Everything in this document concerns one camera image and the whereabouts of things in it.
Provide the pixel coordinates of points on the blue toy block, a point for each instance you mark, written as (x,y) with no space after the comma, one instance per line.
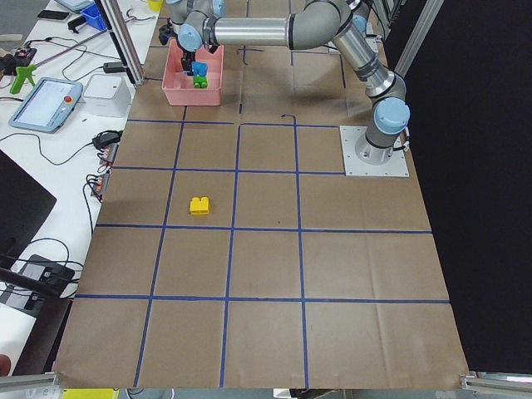
(199,69)

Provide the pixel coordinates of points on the green toy block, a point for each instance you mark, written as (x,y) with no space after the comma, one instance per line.
(200,82)

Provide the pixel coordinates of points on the yellow toy block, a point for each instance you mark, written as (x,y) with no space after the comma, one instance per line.
(199,205)

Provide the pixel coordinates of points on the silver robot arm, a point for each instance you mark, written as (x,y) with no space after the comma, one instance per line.
(320,23)
(187,20)

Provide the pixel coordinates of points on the white square box device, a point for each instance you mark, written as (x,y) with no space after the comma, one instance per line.
(107,95)

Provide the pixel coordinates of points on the black power adapter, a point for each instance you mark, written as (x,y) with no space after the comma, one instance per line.
(113,67)

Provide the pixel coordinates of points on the blue plastic bin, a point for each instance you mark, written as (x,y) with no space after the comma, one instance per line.
(95,17)

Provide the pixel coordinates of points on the teach pendant tablet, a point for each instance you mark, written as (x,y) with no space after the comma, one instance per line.
(48,105)

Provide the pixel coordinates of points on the green plastic tool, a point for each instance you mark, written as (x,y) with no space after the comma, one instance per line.
(23,74)

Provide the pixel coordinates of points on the aluminium frame post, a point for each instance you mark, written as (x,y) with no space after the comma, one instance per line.
(116,26)

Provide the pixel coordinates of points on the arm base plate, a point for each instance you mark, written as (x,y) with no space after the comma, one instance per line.
(361,159)

